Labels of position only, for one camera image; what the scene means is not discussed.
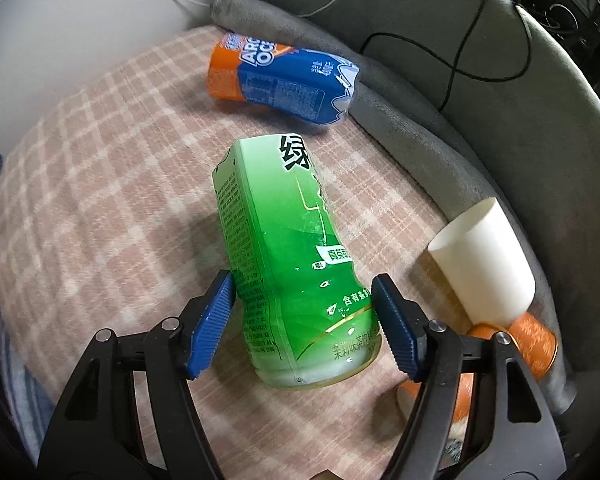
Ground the orange patterned cup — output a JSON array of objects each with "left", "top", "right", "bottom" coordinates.
[{"left": 398, "top": 311, "right": 560, "bottom": 424}]

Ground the white paper cup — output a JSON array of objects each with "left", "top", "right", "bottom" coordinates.
[{"left": 427, "top": 197, "right": 535, "bottom": 326}]

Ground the blue orange drink cup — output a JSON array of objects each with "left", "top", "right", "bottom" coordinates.
[{"left": 207, "top": 32, "right": 360, "bottom": 125}]

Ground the pink plaid seat cushion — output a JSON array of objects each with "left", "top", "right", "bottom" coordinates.
[{"left": 0, "top": 26, "right": 469, "bottom": 479}]

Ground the black cable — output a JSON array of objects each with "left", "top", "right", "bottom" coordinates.
[{"left": 357, "top": 0, "right": 534, "bottom": 112}]

